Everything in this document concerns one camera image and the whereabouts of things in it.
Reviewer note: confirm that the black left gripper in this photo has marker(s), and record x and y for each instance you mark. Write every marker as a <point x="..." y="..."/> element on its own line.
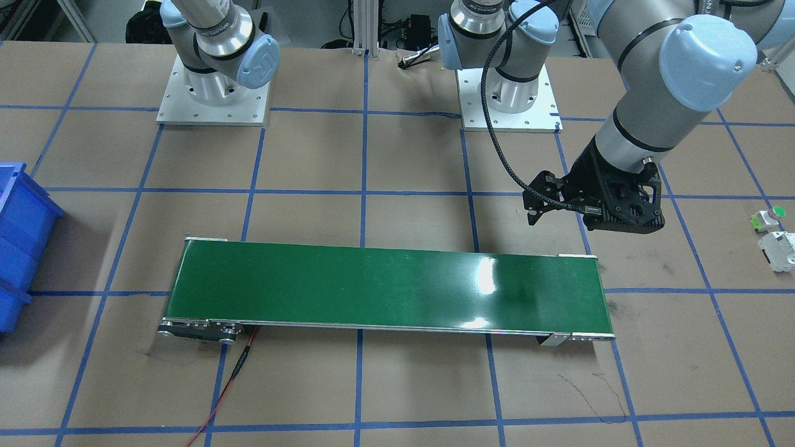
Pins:
<point x="582" y="176"/>

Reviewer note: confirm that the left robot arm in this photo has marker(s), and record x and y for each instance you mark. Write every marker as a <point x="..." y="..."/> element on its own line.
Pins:
<point x="679" y="61"/>

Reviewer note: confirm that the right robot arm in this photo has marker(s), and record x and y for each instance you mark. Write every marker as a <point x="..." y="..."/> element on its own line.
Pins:
<point x="220" y="37"/>

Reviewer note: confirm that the green push button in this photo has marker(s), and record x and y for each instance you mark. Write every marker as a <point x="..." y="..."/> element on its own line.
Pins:
<point x="767" y="220"/>

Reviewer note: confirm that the white circuit breaker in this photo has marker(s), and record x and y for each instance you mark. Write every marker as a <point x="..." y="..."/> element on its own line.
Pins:
<point x="778" y="248"/>

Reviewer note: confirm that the green conveyor belt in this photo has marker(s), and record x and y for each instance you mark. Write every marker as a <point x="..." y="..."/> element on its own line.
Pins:
<point x="220" y="286"/>

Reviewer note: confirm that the blue plastic bin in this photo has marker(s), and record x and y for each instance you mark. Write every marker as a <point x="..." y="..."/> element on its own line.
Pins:
<point x="27" y="216"/>

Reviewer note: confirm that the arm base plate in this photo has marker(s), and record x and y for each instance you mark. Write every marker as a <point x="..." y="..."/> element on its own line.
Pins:
<point x="513" y="107"/>
<point x="210" y="99"/>

